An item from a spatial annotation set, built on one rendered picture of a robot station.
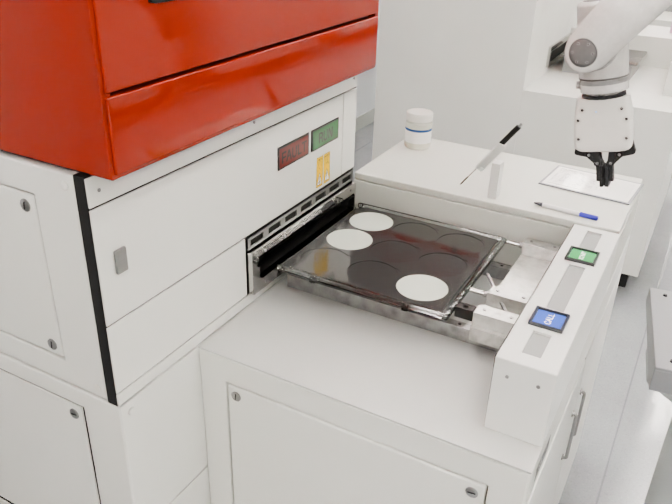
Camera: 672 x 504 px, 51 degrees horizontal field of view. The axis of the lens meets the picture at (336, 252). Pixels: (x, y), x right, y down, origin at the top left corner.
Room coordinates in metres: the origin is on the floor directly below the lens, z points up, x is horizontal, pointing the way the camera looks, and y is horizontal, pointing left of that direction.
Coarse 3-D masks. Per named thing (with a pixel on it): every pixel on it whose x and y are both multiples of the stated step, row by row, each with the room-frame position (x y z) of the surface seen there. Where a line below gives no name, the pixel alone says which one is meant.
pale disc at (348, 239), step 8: (336, 232) 1.40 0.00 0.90; (344, 232) 1.40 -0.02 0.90; (352, 232) 1.40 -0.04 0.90; (360, 232) 1.41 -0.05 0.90; (328, 240) 1.36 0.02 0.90; (336, 240) 1.36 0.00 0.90; (344, 240) 1.36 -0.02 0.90; (352, 240) 1.37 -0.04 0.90; (360, 240) 1.37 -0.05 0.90; (368, 240) 1.37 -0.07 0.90; (344, 248) 1.33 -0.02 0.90; (352, 248) 1.33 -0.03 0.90; (360, 248) 1.33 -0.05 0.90
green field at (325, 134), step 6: (336, 120) 1.52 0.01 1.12; (324, 126) 1.47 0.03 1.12; (330, 126) 1.50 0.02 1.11; (336, 126) 1.52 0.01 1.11; (318, 132) 1.45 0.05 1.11; (324, 132) 1.47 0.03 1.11; (330, 132) 1.50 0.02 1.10; (336, 132) 1.52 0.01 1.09; (318, 138) 1.45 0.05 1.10; (324, 138) 1.47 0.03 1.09; (330, 138) 1.50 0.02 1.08; (318, 144) 1.45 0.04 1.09
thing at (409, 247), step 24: (384, 240) 1.37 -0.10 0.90; (408, 240) 1.37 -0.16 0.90; (432, 240) 1.38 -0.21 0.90; (456, 240) 1.38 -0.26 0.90; (480, 240) 1.39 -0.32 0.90; (288, 264) 1.25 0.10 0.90; (312, 264) 1.25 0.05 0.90; (336, 264) 1.26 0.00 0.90; (360, 264) 1.26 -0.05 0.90; (384, 264) 1.26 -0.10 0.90; (408, 264) 1.26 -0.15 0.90; (432, 264) 1.27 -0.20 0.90; (456, 264) 1.27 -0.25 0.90; (384, 288) 1.16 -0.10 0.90; (456, 288) 1.17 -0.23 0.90
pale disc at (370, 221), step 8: (352, 216) 1.49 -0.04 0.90; (360, 216) 1.49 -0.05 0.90; (368, 216) 1.49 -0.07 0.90; (376, 216) 1.49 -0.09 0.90; (384, 216) 1.49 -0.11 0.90; (352, 224) 1.45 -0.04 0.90; (360, 224) 1.45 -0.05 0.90; (368, 224) 1.45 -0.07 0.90; (376, 224) 1.45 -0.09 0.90; (384, 224) 1.45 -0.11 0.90; (392, 224) 1.45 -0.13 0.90
